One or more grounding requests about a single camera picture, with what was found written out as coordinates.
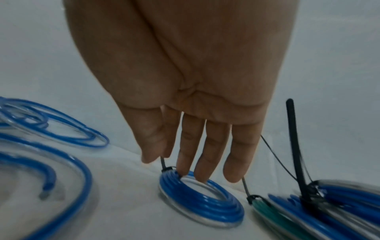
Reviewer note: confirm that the person's right hand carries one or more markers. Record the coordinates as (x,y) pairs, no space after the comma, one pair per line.
(184,51)

